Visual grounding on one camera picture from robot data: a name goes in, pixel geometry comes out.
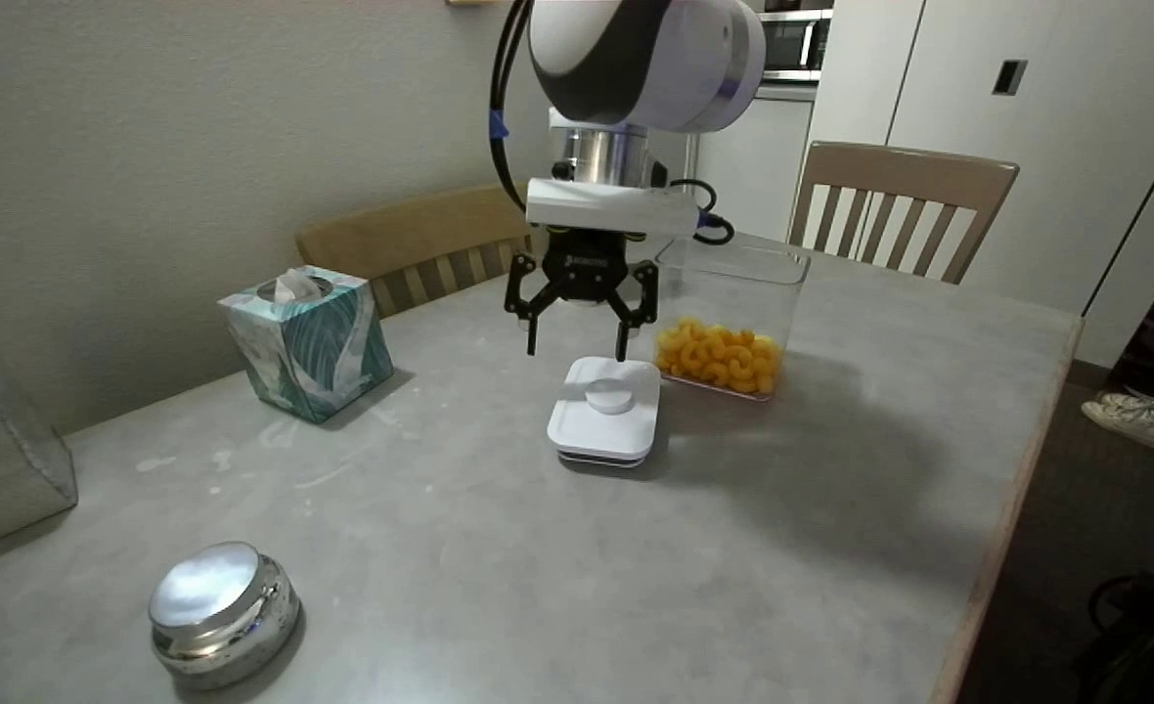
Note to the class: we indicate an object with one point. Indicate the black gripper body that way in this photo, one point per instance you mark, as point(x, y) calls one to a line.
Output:
point(590, 269)

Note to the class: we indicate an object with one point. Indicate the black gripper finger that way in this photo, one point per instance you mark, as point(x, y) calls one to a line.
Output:
point(641, 304)
point(525, 297)

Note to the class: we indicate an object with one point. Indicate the white square container lid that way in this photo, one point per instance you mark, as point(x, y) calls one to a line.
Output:
point(601, 424)

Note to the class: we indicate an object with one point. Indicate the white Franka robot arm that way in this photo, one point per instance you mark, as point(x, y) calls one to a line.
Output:
point(641, 60)

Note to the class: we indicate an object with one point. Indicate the clear plastic food container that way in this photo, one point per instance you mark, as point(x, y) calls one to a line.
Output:
point(747, 293)

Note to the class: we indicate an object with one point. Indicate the yellow snack pieces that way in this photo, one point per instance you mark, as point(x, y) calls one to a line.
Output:
point(722, 356)

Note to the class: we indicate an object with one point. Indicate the tan wooden slatted chair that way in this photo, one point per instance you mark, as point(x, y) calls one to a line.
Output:
point(411, 249)

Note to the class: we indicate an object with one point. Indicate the teal patterned tissue box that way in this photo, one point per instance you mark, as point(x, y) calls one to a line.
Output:
point(303, 342)

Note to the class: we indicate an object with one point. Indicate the grey-white wooden slatted chair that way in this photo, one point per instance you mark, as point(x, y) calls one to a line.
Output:
point(910, 197)

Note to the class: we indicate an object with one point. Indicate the microwave oven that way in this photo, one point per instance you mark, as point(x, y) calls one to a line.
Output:
point(796, 44)

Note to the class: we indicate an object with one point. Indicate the white shoes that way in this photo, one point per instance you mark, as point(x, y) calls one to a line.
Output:
point(1144, 419)

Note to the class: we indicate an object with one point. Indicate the clear plastic box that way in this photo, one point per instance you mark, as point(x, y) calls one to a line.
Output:
point(1, 471)

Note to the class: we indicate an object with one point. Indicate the dark bulky floor item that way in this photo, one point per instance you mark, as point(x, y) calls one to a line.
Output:
point(1150, 626)

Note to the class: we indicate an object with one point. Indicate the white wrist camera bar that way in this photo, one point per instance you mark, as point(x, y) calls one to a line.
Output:
point(610, 206)

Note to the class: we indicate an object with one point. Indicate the black wall outlet plate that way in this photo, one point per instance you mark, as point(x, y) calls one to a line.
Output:
point(1010, 77)

